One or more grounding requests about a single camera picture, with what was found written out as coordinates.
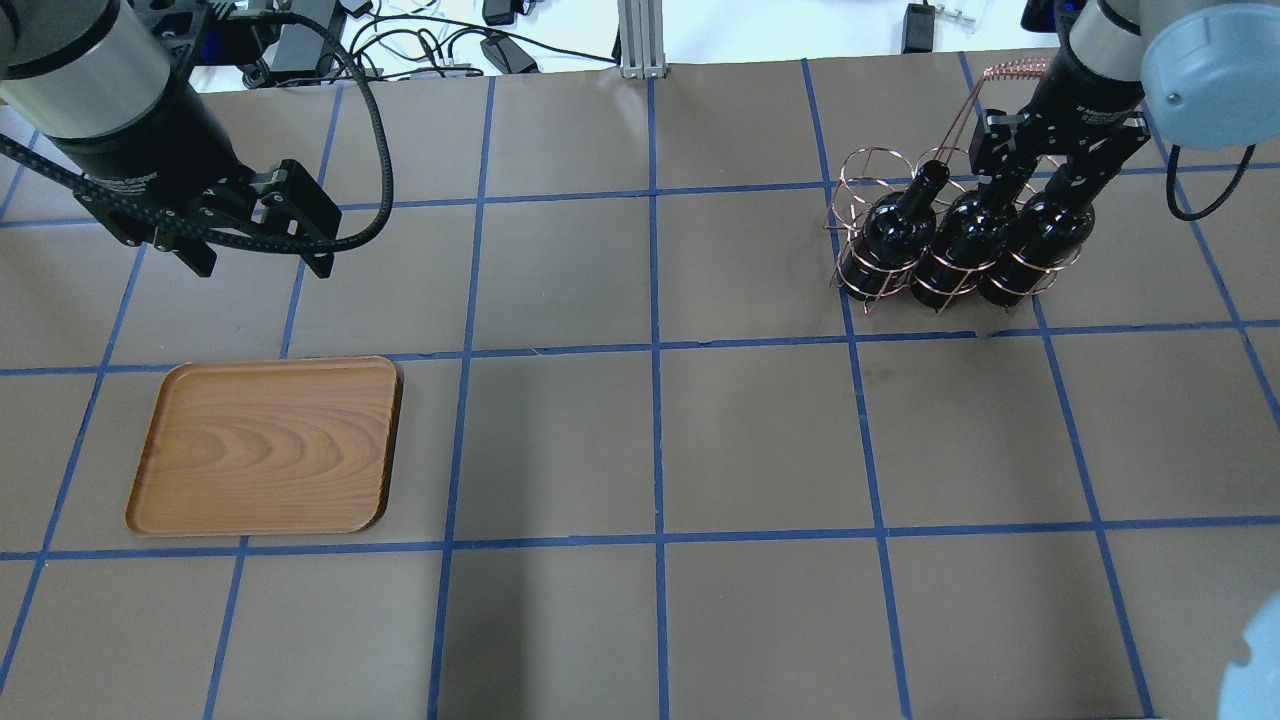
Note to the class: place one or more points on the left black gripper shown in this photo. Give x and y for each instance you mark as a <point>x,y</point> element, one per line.
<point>152,140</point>

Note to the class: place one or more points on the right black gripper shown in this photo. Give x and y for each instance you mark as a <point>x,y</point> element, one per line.
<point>1092,98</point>

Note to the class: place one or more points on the dark wine bottle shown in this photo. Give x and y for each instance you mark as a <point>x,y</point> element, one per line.
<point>894,235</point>
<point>967,242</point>
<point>1046,237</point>

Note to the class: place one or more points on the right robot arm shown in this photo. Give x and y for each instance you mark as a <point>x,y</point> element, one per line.
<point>1206,70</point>

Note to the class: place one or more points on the wooden tray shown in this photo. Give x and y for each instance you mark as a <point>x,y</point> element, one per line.
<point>268,448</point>

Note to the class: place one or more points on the black power adapter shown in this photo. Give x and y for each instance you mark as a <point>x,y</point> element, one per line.
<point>917,28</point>

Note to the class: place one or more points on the copper wire bottle basket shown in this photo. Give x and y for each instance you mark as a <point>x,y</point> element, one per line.
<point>869,174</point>

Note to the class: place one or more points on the aluminium frame post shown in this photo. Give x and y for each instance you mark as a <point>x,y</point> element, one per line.
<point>640,32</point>

